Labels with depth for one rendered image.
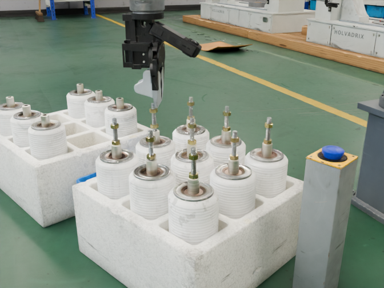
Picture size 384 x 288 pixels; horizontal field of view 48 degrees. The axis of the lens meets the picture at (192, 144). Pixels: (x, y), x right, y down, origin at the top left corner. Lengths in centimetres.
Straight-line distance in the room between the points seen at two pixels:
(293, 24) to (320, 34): 75
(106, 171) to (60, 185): 28
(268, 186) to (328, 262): 20
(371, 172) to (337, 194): 47
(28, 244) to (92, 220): 24
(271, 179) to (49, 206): 59
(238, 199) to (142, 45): 38
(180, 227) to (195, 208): 5
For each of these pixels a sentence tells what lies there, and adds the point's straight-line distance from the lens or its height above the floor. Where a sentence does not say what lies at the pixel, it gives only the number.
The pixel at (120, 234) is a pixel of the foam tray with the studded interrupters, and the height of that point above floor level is 13.
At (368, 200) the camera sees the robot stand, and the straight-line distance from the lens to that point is 132.
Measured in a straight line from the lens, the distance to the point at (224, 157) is 101.
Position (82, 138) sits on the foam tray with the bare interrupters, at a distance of 134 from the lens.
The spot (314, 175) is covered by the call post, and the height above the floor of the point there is 28.
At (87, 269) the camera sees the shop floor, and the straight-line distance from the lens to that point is 106.
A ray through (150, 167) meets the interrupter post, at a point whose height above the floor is 27.
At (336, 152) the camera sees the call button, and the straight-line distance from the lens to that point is 82.
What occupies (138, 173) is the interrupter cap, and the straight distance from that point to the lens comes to 88.
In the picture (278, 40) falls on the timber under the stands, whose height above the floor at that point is 5.
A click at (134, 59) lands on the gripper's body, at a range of 97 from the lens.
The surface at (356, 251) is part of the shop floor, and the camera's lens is 115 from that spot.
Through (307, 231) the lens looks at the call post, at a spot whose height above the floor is 16.
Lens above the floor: 64
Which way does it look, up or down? 22 degrees down
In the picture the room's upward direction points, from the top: straight up
